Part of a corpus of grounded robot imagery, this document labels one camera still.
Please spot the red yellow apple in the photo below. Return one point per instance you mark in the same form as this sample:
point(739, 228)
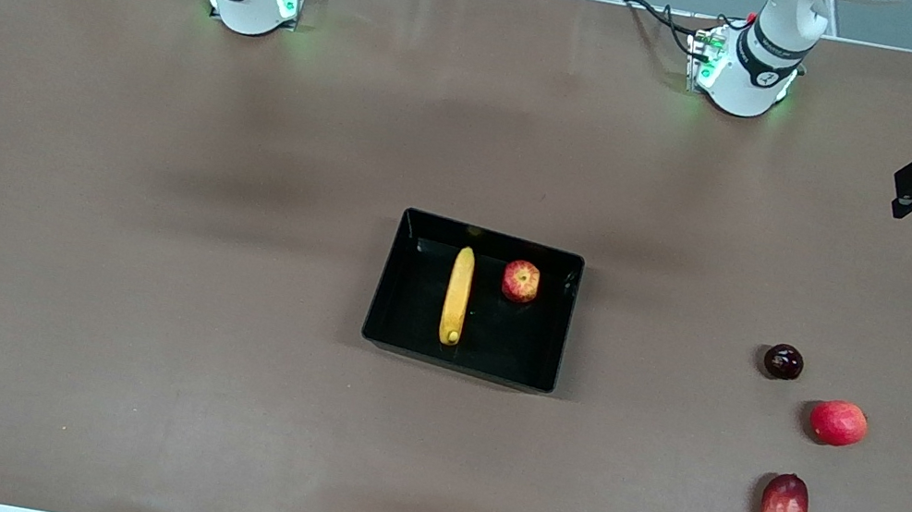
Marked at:
point(521, 282)

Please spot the yellow banana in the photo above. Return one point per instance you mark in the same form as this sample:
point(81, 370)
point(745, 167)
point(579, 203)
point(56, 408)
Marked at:
point(457, 296)

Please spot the black plastic box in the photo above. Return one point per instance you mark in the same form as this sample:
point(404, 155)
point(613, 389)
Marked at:
point(423, 335)

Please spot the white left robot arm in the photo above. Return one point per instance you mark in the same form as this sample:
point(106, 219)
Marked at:
point(755, 74)

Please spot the dark purple plum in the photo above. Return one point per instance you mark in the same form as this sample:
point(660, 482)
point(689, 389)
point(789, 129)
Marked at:
point(783, 362)

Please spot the red peach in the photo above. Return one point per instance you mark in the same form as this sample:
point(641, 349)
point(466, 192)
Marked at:
point(838, 423)

